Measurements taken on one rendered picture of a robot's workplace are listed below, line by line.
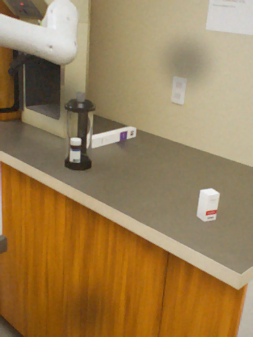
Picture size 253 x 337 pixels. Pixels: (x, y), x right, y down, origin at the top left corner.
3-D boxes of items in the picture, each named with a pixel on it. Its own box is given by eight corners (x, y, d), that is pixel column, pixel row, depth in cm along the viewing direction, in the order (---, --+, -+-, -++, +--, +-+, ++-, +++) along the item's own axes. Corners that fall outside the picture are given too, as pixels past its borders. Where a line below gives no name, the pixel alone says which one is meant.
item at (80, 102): (82, 106, 158) (82, 88, 156) (98, 112, 152) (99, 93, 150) (60, 109, 152) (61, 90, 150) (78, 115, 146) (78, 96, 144)
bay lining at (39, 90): (66, 101, 221) (68, 27, 208) (101, 112, 204) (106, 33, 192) (24, 106, 204) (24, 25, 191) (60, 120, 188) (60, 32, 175)
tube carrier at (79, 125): (78, 155, 166) (80, 99, 159) (99, 163, 160) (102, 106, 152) (56, 161, 159) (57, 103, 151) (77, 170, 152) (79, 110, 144)
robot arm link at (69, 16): (85, -1, 151) (55, -14, 145) (84, 29, 146) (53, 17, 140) (66, 24, 162) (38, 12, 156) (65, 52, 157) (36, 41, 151)
